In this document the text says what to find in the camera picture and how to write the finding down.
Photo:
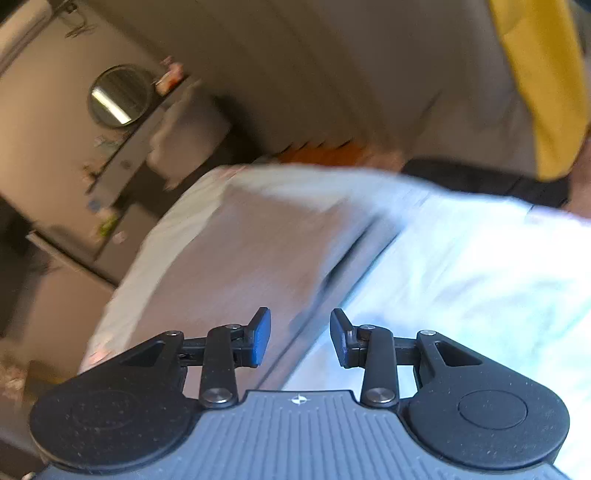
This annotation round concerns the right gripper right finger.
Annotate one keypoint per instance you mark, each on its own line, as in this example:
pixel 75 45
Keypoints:
pixel 378 352

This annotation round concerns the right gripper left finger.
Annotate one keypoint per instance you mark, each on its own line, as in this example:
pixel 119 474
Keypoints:
pixel 221 351

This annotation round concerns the grey sweatpants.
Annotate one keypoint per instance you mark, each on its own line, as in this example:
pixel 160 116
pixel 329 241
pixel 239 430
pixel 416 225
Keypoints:
pixel 295 240

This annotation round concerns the light blue bed cover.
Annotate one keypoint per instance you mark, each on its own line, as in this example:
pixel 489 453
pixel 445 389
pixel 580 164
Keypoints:
pixel 505 278

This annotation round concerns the grey dresser cabinet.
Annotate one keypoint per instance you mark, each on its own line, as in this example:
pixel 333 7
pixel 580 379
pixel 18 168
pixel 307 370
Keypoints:
pixel 159 160

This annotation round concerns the round mirror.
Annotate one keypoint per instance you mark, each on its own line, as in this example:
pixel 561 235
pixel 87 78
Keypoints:
pixel 120 96

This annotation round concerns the yellow curtain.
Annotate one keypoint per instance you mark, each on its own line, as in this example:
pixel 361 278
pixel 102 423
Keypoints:
pixel 541 43

